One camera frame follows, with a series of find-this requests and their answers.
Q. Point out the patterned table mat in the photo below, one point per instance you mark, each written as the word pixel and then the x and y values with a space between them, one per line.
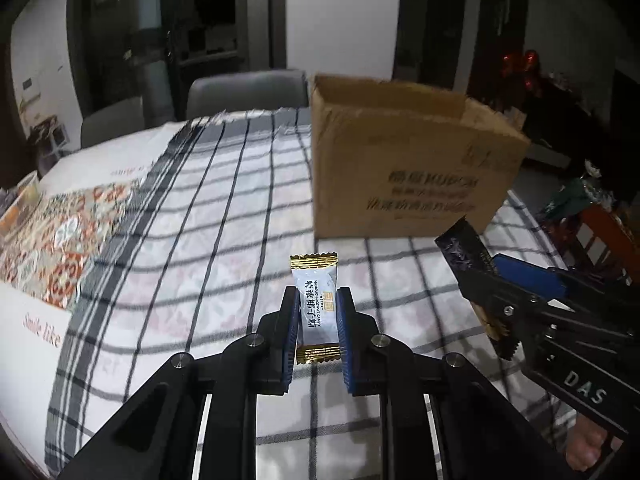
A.
pixel 60 250

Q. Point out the red balloon bunch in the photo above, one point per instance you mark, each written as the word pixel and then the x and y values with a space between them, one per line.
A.
pixel 525 62

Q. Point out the black snack packet gold edge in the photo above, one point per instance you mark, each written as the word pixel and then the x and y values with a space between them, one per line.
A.
pixel 462 252

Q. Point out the grey chair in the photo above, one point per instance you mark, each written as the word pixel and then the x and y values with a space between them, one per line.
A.
pixel 115 120
pixel 245 92

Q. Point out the white candy packet gold ends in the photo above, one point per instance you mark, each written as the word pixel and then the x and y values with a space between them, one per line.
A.
pixel 317 305

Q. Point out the clear plastic container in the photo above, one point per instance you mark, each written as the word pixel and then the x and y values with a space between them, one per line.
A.
pixel 20 205

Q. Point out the brown cardboard box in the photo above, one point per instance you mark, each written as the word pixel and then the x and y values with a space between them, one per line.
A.
pixel 400 160

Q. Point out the dark glass sliding door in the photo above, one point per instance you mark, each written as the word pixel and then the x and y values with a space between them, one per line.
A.
pixel 125 35

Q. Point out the checked tablecloth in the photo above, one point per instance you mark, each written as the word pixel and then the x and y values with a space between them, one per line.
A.
pixel 200 240

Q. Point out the orange wooden chair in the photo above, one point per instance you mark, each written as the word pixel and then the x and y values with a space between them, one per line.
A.
pixel 605 225

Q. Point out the person's right hand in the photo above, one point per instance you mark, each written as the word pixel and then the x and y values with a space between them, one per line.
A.
pixel 585 452

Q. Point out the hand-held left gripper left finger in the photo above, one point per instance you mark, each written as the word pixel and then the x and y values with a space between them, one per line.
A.
pixel 290 340

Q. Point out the green cloth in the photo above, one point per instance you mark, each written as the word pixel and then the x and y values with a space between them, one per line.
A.
pixel 565 200

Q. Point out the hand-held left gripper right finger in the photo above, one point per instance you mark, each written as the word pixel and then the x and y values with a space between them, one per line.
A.
pixel 345 340

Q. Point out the small white rack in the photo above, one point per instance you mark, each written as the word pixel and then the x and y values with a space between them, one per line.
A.
pixel 50 135

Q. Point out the white lettered table cover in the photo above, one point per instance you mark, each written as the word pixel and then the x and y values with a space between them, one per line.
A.
pixel 30 350

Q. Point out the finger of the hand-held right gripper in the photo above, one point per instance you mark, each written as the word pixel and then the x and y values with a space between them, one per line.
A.
pixel 530 275
pixel 500 305

